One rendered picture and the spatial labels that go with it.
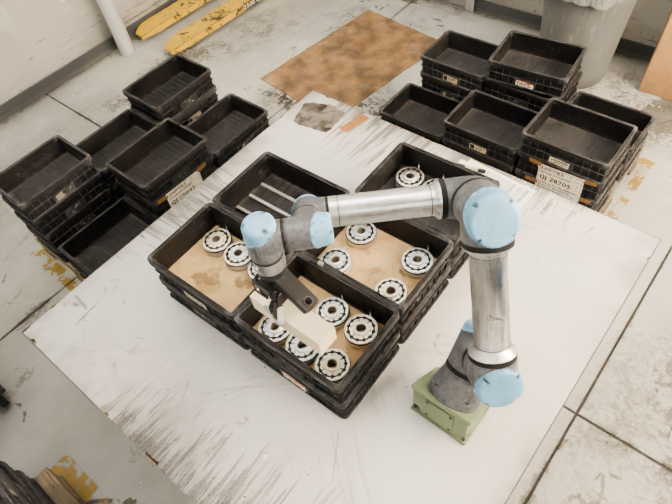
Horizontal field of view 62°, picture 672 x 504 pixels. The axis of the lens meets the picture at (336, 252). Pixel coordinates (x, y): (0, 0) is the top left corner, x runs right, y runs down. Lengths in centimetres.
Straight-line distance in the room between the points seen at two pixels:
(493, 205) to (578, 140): 166
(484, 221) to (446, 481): 78
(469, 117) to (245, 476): 209
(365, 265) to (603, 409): 125
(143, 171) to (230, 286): 119
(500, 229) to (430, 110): 211
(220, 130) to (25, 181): 100
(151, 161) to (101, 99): 156
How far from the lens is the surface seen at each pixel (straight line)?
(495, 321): 132
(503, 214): 120
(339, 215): 130
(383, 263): 183
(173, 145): 299
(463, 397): 156
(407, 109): 327
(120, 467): 268
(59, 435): 287
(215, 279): 190
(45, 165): 322
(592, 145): 282
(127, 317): 210
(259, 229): 117
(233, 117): 322
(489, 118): 305
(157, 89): 342
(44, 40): 467
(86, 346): 211
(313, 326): 141
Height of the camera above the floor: 231
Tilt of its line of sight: 52 degrees down
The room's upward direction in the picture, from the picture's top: 10 degrees counter-clockwise
